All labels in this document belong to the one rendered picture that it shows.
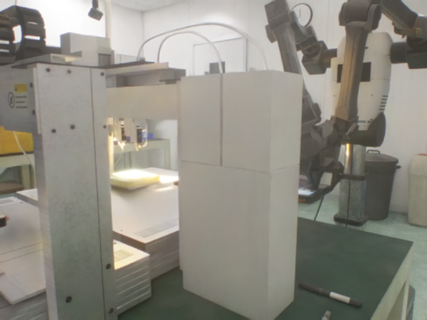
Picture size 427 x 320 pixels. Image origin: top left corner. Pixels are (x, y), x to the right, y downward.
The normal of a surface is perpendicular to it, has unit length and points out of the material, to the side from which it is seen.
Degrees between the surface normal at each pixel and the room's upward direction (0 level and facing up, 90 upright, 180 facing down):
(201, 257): 90
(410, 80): 90
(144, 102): 90
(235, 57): 90
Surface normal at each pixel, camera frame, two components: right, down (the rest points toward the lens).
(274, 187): 0.77, 0.10
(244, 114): -0.63, 0.12
